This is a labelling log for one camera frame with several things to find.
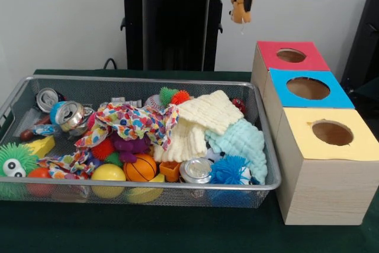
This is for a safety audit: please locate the tan plush teddy bear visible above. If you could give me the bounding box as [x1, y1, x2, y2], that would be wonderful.
[228, 0, 252, 24]

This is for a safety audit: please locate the cream waffle cloth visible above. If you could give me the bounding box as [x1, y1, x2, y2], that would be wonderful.
[152, 89, 245, 165]

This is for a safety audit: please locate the colourful spotted cloth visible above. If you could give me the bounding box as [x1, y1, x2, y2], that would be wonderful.
[73, 103, 181, 150]
[37, 149, 95, 180]

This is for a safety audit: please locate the dented silver can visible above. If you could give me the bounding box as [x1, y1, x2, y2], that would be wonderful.
[55, 101, 89, 132]

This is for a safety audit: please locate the wooden box with three holes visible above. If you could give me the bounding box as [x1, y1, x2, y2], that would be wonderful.
[250, 40, 379, 226]

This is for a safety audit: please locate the black upright panel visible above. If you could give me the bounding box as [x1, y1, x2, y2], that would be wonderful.
[340, 0, 379, 88]

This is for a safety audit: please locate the mint waffle cloth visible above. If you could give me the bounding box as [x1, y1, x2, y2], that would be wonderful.
[204, 118, 267, 185]

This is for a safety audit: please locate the dark green table cloth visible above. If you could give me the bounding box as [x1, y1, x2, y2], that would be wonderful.
[354, 77, 379, 108]
[0, 69, 379, 253]

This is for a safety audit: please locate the blue fuzzy toy with eyes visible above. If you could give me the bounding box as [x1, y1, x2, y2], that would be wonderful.
[209, 154, 260, 185]

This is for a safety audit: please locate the silver drink can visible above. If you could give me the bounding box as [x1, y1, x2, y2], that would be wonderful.
[179, 158, 214, 184]

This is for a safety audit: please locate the orange toy basketball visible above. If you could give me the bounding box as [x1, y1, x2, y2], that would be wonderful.
[123, 153, 158, 182]

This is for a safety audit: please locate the yellow cheese wedge toy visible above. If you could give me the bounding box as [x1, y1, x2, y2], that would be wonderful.
[25, 135, 56, 159]

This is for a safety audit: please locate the green fuzzy toy with eyes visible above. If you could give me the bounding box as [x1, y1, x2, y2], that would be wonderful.
[0, 142, 39, 178]

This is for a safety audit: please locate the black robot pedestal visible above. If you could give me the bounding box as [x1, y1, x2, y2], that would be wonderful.
[114, 0, 237, 72]

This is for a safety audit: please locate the black cable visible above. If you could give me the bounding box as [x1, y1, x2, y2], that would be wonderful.
[103, 57, 118, 70]

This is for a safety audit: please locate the silver wire mesh bin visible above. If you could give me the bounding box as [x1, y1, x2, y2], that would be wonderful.
[0, 74, 282, 209]

